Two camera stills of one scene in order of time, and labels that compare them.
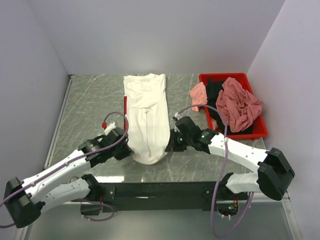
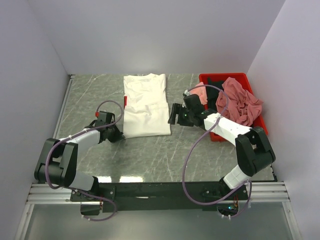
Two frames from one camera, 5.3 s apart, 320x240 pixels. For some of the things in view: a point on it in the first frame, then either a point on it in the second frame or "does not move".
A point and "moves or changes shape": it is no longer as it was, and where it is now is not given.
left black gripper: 127,151 -> 118,136
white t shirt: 148,116 moves or changes shape
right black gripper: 172,147 -> 176,109
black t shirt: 213,88 does not move
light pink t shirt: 198,95 does not move
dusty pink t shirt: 237,106 does not move
